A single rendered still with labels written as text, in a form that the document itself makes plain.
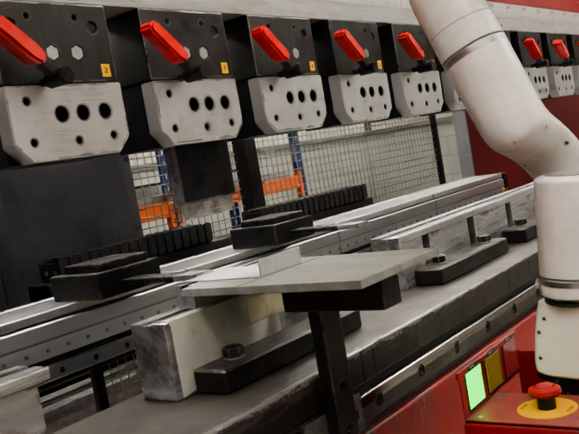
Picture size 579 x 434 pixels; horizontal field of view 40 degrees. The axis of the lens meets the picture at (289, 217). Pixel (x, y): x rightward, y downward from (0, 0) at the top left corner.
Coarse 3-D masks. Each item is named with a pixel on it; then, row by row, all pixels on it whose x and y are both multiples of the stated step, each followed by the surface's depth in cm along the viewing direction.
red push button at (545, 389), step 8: (536, 384) 98; (544, 384) 98; (552, 384) 97; (528, 392) 98; (536, 392) 96; (544, 392) 96; (552, 392) 96; (560, 392) 96; (544, 400) 97; (552, 400) 97; (544, 408) 97; (552, 408) 97
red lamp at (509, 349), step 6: (510, 342) 111; (504, 348) 110; (510, 348) 111; (504, 354) 109; (510, 354) 111; (516, 354) 113; (504, 360) 109; (510, 360) 111; (516, 360) 113; (510, 366) 111; (516, 366) 112; (510, 372) 110
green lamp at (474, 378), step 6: (480, 366) 103; (474, 372) 101; (480, 372) 103; (468, 378) 100; (474, 378) 101; (480, 378) 103; (468, 384) 100; (474, 384) 101; (480, 384) 102; (468, 390) 100; (474, 390) 101; (480, 390) 102; (474, 396) 101; (480, 396) 102; (474, 402) 100
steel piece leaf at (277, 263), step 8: (296, 248) 102; (272, 256) 98; (280, 256) 99; (288, 256) 100; (296, 256) 102; (264, 264) 96; (272, 264) 98; (280, 264) 99; (288, 264) 100; (296, 264) 102; (224, 272) 105; (232, 272) 104; (240, 272) 102; (248, 272) 101; (256, 272) 100; (264, 272) 96; (272, 272) 98; (200, 280) 102; (208, 280) 101; (216, 280) 100; (224, 280) 99
